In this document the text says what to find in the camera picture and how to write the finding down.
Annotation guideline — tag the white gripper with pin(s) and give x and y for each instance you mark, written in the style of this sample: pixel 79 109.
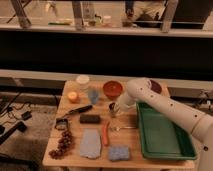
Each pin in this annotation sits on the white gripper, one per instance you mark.
pixel 125 102

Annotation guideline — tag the small metal cup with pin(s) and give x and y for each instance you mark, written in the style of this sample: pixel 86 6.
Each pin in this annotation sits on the small metal cup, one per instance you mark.
pixel 113 109

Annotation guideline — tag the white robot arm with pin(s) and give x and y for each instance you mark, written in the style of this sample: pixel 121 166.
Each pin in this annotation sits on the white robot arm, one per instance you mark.
pixel 199 124

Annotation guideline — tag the orange red bowl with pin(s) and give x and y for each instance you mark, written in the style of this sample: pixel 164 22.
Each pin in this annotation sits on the orange red bowl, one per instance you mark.
pixel 112 89

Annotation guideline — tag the orange carrot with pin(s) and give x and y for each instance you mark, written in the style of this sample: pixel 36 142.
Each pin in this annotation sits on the orange carrot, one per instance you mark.
pixel 105 139

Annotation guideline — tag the translucent blue cup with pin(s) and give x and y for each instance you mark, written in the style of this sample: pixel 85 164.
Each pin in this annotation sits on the translucent blue cup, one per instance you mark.
pixel 93 96

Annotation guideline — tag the purple bowl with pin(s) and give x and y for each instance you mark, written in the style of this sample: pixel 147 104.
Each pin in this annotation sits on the purple bowl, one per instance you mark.
pixel 156 87

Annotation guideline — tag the black rectangular block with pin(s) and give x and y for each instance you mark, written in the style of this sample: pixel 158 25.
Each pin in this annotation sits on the black rectangular block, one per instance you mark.
pixel 93 119

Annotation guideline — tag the wooden table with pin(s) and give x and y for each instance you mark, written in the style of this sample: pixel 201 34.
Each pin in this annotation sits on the wooden table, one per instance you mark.
pixel 129 137

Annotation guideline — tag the white plastic cup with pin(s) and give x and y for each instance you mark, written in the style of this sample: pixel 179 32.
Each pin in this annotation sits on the white plastic cup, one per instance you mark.
pixel 83 82

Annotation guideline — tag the blue sponge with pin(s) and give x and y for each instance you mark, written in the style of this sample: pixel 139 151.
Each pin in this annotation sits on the blue sponge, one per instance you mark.
pixel 118 153

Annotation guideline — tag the green plastic tray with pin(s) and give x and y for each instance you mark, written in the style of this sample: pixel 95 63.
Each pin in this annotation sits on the green plastic tray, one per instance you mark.
pixel 162 139

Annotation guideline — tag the grey blue cloth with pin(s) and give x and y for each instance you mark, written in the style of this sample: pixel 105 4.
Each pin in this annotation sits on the grey blue cloth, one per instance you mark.
pixel 90 146

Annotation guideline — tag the orange fruit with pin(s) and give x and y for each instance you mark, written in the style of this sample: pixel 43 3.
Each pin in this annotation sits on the orange fruit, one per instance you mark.
pixel 73 97

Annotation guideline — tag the black metal clip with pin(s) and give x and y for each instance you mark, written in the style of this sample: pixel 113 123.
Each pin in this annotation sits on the black metal clip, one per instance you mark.
pixel 61 124

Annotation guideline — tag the bunch of dark grapes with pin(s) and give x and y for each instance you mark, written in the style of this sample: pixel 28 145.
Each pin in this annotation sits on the bunch of dark grapes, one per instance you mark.
pixel 64 144

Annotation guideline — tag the black handled knife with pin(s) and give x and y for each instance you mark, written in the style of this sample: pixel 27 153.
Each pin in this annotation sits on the black handled knife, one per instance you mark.
pixel 78 110

